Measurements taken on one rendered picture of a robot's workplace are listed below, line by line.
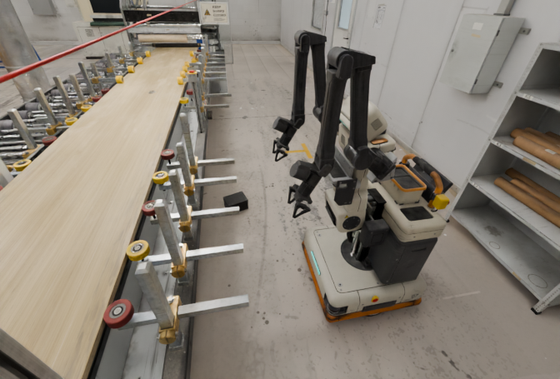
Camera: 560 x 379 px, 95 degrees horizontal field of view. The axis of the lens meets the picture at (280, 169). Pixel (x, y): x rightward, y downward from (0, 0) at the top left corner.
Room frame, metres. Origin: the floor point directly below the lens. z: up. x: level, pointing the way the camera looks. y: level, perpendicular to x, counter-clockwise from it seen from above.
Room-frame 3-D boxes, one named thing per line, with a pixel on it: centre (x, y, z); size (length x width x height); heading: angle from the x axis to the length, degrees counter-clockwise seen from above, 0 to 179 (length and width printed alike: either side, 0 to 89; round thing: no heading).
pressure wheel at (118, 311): (0.41, 0.50, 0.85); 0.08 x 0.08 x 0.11
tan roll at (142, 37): (5.03, 1.92, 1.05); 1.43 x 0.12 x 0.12; 102
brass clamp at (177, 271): (0.67, 0.41, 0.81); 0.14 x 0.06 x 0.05; 12
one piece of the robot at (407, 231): (1.18, -0.67, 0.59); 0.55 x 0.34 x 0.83; 12
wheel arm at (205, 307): (0.45, 0.31, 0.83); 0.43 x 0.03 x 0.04; 102
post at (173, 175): (0.89, 0.46, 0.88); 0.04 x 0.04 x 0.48; 12
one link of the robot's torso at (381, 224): (1.06, -0.44, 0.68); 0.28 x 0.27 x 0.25; 12
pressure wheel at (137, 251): (0.66, 0.56, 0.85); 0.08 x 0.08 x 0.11
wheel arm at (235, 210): (0.94, 0.42, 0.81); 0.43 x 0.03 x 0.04; 102
